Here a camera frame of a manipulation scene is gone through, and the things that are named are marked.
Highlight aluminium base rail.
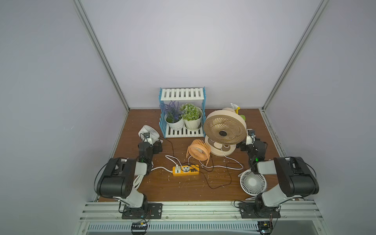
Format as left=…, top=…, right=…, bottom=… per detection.
left=74, top=201, right=329, bottom=235

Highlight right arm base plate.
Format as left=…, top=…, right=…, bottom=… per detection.
left=238, top=202, right=281, bottom=219

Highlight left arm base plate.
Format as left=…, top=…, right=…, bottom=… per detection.
left=121, top=203, right=163, bottom=219

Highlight blue white slatted shelf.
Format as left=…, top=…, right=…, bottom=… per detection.
left=159, top=87, right=206, bottom=139

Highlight large beige desk fan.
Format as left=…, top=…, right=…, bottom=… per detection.
left=203, top=108, right=247, bottom=156

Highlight yellow power strip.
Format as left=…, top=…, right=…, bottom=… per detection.
left=172, top=164, right=200, bottom=176

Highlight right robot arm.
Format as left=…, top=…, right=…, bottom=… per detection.
left=237, top=139, right=319, bottom=212

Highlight green plant white pot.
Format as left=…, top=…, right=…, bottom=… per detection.
left=181, top=103, right=203, bottom=130

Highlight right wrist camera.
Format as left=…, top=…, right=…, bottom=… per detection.
left=246, top=129, right=256, bottom=146

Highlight white power strip cord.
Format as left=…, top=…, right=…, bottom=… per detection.
left=133, top=166, right=174, bottom=192

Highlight lavender plant white pot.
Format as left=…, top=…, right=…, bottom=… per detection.
left=160, top=100, right=184, bottom=131

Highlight black usb cable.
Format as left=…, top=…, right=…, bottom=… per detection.
left=160, top=136, right=234, bottom=190

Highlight small white fan left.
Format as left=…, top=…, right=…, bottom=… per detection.
left=138, top=125, right=160, bottom=145

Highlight small orange fan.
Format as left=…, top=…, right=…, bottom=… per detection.
left=186, top=139, right=211, bottom=166

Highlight small white fan right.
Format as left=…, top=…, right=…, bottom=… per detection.
left=238, top=169, right=267, bottom=196

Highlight white fan power cable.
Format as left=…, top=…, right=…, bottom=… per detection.
left=165, top=149, right=245, bottom=172

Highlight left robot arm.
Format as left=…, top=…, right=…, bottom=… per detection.
left=94, top=140, right=163, bottom=214

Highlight small white fan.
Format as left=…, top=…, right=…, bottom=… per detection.
left=138, top=125, right=160, bottom=145
left=238, top=169, right=267, bottom=196

